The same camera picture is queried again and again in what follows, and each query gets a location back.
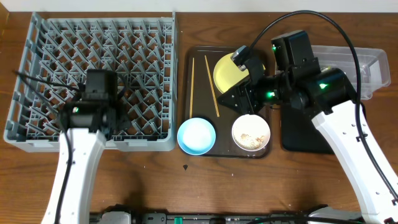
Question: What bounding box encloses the wooden chopstick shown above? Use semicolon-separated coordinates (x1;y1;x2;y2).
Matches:
204;55;220;118
189;58;195;119

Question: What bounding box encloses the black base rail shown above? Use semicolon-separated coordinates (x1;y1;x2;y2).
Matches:
88;203;358;224

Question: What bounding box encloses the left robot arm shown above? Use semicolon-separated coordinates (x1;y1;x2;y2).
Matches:
42;69;131;223

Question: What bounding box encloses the dark brown serving tray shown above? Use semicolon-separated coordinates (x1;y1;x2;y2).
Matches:
183;46;272;159

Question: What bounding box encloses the light blue bowl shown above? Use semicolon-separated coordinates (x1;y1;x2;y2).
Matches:
177;118;216;156

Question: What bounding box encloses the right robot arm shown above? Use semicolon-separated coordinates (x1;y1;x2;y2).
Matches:
218;30;397;223

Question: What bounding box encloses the grey dishwasher rack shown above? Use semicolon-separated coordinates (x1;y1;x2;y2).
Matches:
4;13;178;152

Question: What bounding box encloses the yellow plate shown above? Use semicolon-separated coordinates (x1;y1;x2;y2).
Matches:
213;53;249;93

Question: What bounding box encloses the white bowl with food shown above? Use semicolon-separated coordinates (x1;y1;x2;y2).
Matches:
231;114;271;152

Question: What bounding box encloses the clear plastic waste bin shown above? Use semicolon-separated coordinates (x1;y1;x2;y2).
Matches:
312;45;391;100

